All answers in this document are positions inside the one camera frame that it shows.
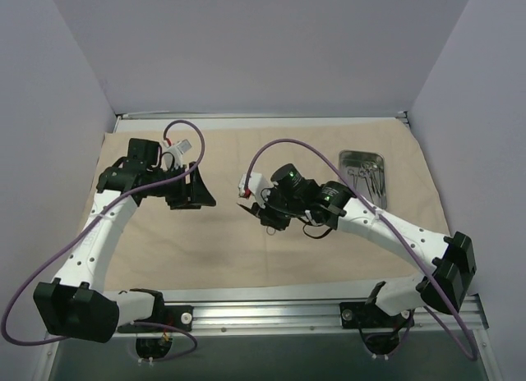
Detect steel instrument tray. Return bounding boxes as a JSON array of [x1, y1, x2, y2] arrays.
[[339, 150, 388, 209]]

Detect steel surgical forceps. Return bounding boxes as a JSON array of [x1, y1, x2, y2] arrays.
[[361, 162, 385, 197]]

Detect beige cloth wrap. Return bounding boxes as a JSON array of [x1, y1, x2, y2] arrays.
[[92, 124, 455, 291]]

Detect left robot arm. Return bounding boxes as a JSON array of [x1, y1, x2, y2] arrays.
[[33, 138, 216, 342]]

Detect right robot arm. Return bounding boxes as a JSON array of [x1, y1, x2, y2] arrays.
[[238, 163, 476, 326]]

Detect steel clamp in tray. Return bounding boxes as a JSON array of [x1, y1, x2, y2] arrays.
[[346, 165, 367, 187]]

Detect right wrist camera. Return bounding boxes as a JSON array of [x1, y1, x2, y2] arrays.
[[238, 172, 273, 204]]

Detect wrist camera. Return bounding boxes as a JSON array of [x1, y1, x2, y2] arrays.
[[238, 172, 273, 204], [164, 139, 191, 155]]

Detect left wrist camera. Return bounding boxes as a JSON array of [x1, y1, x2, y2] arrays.
[[164, 139, 191, 155]]

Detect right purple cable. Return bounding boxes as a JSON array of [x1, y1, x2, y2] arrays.
[[245, 139, 480, 361]]

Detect purple cable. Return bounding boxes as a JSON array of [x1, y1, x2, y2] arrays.
[[245, 139, 480, 361], [0, 120, 205, 361]]

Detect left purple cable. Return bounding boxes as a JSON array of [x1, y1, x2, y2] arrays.
[[0, 120, 205, 361]]

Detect aluminium front rail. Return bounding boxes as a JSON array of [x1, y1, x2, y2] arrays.
[[44, 293, 490, 342]]

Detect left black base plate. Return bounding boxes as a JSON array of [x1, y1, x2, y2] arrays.
[[159, 305, 194, 332]]

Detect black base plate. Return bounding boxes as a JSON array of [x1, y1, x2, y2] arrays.
[[339, 301, 414, 329], [159, 305, 194, 332]]

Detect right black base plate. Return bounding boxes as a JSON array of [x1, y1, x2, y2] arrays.
[[339, 301, 414, 329]]

